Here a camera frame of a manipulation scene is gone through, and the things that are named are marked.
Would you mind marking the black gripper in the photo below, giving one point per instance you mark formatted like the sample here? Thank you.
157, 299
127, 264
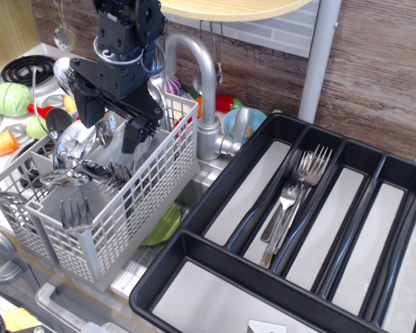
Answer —
124, 90

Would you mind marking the steel fork mid basket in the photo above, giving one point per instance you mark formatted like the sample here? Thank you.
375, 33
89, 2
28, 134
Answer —
119, 175

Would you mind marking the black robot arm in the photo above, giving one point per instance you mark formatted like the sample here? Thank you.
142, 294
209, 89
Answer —
126, 33

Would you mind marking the steel spoon back basket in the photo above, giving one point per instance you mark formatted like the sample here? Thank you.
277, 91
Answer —
160, 99

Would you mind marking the grey plastic cutlery basket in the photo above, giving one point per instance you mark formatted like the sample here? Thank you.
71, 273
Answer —
121, 220

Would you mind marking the steel fork front basket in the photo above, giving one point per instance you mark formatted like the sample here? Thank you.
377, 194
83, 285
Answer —
75, 214

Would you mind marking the lower steel fork in tray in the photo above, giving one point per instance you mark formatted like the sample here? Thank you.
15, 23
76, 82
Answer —
288, 202

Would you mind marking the steel fork in tray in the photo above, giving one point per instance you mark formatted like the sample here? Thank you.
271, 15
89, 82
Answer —
288, 202
314, 166

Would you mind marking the upper steel fork in tray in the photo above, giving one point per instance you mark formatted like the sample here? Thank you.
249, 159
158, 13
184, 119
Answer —
314, 166

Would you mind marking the black cutlery tray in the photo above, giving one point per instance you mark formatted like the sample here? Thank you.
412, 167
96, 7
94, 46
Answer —
347, 264

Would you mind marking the small steel spoon middle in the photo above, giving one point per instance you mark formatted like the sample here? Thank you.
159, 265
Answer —
106, 128

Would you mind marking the large shiny steel spoon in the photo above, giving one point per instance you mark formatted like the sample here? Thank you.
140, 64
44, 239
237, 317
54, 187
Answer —
73, 146

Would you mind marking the dark steel spoon left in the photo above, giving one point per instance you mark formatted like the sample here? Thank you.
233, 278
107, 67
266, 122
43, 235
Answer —
57, 121

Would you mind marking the purple toy onion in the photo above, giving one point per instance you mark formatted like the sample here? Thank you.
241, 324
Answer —
172, 85

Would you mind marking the steel slotted spoon back left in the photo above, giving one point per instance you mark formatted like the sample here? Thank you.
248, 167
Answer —
63, 73

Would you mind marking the steel spoon lying sideways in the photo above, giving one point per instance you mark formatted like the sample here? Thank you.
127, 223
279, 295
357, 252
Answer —
73, 177

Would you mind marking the light green toy apple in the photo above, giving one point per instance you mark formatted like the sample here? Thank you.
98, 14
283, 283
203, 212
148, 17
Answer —
36, 128

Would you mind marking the hanging metal skimmer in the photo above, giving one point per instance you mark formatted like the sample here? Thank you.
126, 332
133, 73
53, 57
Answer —
65, 39

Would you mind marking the silver curved faucet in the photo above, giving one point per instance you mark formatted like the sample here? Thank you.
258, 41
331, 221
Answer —
211, 143

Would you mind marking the green toy cabbage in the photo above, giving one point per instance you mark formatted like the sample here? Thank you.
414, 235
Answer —
14, 99

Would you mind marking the black stove coil burner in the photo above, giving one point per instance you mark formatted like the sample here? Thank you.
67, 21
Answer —
21, 69

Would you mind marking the orange toy carrot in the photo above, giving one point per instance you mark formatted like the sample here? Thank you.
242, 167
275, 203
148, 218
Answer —
8, 143

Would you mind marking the red toy pepper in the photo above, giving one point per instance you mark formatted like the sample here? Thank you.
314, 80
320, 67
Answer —
223, 103

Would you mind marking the green toy leaf in sink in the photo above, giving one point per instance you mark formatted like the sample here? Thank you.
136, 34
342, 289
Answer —
165, 227

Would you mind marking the steel spoon left edge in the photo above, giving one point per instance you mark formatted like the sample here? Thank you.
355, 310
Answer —
12, 198

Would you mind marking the light blue bowl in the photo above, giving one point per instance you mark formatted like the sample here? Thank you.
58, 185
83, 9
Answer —
257, 118

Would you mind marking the yellow toy bottom left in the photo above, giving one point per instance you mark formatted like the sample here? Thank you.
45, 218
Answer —
19, 319

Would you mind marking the grey metal pole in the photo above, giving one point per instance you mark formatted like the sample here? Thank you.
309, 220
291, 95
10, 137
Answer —
325, 27

